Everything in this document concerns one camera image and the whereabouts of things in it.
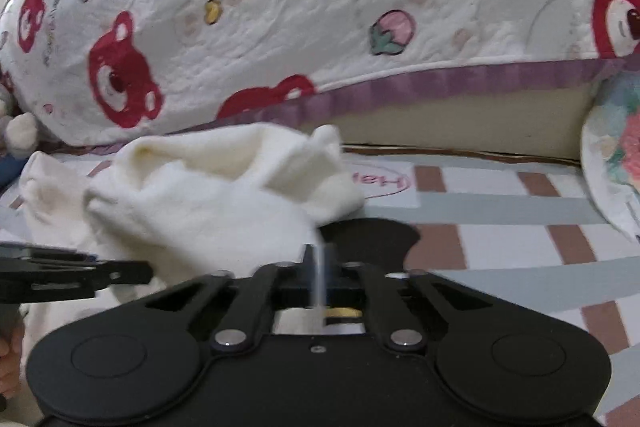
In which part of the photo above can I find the beige mattress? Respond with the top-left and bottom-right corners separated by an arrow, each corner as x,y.
280,82 -> 601,160

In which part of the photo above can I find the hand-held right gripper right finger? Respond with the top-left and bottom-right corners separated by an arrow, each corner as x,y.
322,244 -> 493,353

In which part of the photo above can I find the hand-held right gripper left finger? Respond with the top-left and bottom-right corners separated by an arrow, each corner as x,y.
144,244 -> 321,354

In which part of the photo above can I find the floral blanket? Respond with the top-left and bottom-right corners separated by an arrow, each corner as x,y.
580,72 -> 640,248

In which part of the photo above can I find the red bear print quilt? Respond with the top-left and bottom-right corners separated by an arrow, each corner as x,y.
0,0 -> 640,150

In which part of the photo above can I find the cream white sweater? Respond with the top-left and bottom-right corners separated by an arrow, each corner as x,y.
17,123 -> 366,427

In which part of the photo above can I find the person's left hand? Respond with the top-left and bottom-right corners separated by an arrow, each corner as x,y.
0,322 -> 25,400

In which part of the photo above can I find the grey plush bunny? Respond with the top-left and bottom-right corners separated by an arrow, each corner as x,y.
0,72 -> 41,188

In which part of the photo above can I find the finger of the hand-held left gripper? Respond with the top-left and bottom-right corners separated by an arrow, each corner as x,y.
0,258 -> 153,304
0,243 -> 98,265

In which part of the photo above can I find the checked bed mat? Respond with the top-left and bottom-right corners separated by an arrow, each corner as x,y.
0,147 -> 640,427

